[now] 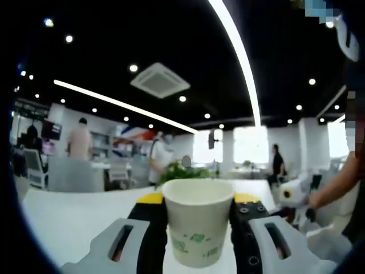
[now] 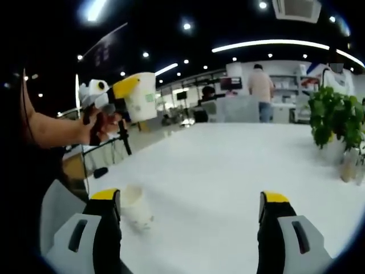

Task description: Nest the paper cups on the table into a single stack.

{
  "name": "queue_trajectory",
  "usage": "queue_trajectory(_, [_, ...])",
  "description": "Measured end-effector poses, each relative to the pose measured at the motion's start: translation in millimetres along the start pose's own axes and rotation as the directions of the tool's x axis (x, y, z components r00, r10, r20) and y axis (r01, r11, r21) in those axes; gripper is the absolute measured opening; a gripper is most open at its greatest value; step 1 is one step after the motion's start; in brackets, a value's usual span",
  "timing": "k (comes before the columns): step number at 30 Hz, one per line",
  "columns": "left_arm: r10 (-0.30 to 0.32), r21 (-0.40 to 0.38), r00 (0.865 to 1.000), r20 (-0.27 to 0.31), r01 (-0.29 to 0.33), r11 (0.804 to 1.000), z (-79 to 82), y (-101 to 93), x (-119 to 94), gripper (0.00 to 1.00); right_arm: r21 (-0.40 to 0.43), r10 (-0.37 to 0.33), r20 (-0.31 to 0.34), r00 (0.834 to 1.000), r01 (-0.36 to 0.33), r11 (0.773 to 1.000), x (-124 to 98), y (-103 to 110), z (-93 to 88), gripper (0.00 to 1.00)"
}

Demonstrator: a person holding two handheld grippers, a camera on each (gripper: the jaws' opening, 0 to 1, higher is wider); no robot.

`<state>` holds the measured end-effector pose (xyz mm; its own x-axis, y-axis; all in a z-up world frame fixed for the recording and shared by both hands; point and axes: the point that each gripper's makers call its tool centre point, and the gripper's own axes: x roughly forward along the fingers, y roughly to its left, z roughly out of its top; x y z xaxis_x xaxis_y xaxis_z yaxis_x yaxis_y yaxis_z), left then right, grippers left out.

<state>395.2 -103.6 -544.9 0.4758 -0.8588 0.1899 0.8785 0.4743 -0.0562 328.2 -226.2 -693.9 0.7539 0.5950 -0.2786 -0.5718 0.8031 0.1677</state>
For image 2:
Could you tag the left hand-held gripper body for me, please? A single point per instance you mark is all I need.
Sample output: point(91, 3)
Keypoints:
point(94, 92)

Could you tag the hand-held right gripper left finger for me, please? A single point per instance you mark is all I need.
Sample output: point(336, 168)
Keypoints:
point(85, 242)

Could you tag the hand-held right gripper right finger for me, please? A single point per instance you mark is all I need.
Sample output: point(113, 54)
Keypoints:
point(285, 242)

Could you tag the white paper cup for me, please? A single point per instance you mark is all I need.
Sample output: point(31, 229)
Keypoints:
point(137, 208)
point(142, 100)

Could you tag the person's left hand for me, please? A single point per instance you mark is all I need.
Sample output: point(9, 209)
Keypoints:
point(87, 132)

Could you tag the clear plastic bag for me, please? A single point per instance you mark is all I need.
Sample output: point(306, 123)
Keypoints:
point(60, 208)

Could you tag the short ceiling light strip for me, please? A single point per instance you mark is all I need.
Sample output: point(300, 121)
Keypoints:
point(166, 69)

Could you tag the black tripod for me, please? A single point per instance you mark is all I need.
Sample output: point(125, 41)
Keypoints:
point(125, 137)

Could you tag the small black device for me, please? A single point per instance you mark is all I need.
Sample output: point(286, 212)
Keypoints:
point(100, 172)

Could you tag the brown cardboard box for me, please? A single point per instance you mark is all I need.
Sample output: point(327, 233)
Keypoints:
point(72, 168)

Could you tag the person's dark clothing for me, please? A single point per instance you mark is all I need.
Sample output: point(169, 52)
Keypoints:
point(25, 185)

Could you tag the white desktop monitor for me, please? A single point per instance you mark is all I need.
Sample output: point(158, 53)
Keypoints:
point(207, 111)

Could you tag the group of round ceiling lights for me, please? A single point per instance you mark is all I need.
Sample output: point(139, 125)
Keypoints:
point(186, 26)

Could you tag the white table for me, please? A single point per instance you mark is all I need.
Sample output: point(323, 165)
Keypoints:
point(205, 185)

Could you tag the dark red monitor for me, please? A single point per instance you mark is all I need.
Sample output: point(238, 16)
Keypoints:
point(231, 83)

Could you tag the grey office partition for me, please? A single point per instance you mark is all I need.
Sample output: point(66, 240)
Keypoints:
point(238, 109)

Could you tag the potted green plant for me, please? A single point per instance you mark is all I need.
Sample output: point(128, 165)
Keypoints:
point(333, 117)

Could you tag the curved ceiling light strip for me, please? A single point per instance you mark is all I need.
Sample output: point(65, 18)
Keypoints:
point(271, 43)

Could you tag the ceiling air conditioner unit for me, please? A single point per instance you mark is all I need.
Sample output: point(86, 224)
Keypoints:
point(298, 10)

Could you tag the striped wall mural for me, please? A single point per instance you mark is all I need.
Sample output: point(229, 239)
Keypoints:
point(310, 75)

